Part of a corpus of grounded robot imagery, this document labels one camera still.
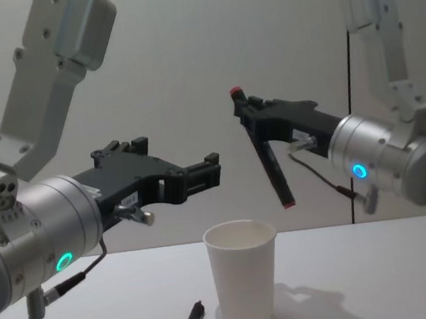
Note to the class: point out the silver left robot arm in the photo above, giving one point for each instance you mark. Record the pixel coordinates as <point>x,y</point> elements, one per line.
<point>44,219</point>

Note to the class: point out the white paper cup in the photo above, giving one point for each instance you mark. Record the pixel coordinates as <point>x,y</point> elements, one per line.
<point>244,274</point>

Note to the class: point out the black pen with red ends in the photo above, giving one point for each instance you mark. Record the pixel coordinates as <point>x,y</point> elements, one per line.
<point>281,186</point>

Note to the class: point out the dark vertical wall strip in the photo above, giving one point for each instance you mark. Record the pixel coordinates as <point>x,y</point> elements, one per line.
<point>348,69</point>

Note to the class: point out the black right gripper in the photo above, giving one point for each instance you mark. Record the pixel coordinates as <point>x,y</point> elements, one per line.
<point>293,120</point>

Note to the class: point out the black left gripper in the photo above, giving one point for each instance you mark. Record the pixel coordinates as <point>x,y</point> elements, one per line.
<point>134,175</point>

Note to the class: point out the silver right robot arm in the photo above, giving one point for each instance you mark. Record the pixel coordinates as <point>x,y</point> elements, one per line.
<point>379,149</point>

